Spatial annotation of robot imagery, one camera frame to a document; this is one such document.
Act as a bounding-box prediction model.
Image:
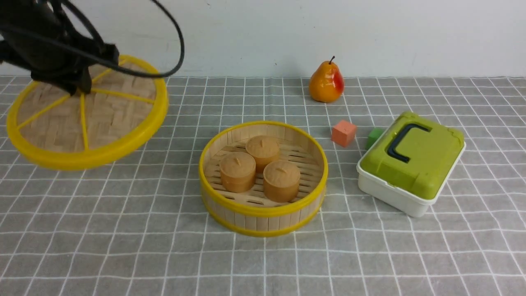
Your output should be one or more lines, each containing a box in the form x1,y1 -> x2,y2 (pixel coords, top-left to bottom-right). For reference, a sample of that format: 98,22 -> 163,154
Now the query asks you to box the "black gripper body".
0,0 -> 120,89

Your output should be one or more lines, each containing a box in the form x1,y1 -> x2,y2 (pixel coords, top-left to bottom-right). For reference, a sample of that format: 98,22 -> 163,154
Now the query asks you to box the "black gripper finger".
71,67 -> 92,95

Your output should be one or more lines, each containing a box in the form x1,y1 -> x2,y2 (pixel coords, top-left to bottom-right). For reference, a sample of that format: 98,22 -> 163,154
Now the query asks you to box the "yellow bamboo steamer lid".
6,65 -> 169,171

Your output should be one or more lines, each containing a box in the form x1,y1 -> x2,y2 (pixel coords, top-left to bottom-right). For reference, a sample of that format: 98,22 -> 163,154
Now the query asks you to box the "yellow bamboo steamer basket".
198,120 -> 328,237

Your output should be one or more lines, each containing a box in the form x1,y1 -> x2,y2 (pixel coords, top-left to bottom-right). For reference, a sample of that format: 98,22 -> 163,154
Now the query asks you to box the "grey checked tablecloth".
0,76 -> 526,296

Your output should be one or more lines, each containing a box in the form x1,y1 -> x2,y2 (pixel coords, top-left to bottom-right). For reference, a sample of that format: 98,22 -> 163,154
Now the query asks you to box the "brown toy bun left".
219,152 -> 256,193

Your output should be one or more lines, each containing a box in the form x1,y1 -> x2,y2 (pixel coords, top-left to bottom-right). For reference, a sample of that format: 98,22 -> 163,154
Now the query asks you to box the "brown toy bun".
219,152 -> 256,193
245,135 -> 280,173
263,160 -> 300,203

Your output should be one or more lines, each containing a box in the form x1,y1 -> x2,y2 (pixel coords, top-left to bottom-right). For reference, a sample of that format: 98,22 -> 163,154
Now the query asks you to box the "brown toy bun rear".
245,135 -> 280,173

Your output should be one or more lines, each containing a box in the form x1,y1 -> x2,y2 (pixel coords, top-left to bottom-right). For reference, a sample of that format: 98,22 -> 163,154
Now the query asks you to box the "brown toy bun right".
263,160 -> 300,203

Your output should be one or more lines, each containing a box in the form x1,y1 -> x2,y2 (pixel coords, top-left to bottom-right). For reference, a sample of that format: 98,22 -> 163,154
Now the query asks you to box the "orange red toy pear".
309,56 -> 344,103

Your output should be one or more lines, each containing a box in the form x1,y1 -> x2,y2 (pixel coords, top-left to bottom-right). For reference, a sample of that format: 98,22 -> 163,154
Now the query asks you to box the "orange wooden cube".
331,120 -> 358,147

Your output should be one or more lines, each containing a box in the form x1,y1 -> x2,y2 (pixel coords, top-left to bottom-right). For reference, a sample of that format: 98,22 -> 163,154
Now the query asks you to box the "green wooden cube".
366,127 -> 385,150

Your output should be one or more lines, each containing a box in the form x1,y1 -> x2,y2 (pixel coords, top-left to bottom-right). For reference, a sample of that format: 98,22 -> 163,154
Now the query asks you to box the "green white lidded storage box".
356,111 -> 466,218

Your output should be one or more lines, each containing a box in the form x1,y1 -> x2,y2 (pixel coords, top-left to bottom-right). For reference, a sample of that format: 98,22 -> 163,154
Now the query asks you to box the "black cable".
0,0 -> 185,79

